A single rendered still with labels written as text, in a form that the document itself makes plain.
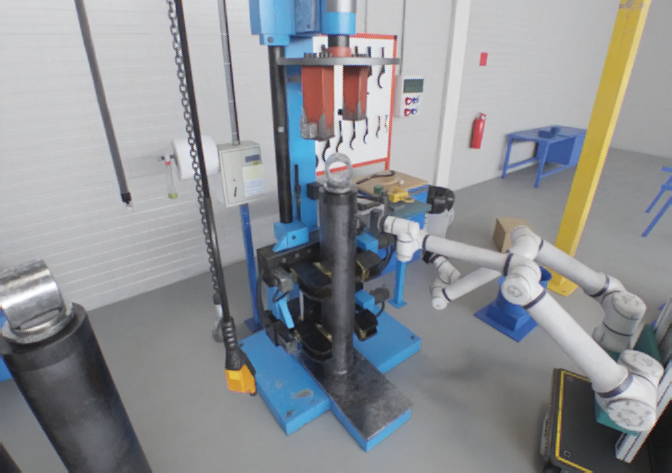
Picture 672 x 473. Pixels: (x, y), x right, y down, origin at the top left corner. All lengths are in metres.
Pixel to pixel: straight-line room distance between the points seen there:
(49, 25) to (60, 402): 2.73
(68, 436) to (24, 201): 2.49
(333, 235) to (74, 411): 1.30
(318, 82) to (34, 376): 1.36
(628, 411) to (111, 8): 3.88
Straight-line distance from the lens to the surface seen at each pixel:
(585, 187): 3.87
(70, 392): 1.27
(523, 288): 1.61
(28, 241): 3.71
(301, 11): 1.94
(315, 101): 1.61
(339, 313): 2.22
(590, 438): 2.51
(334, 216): 1.88
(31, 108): 3.45
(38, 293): 1.13
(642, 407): 1.79
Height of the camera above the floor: 2.12
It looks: 25 degrees down
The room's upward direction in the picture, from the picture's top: straight up
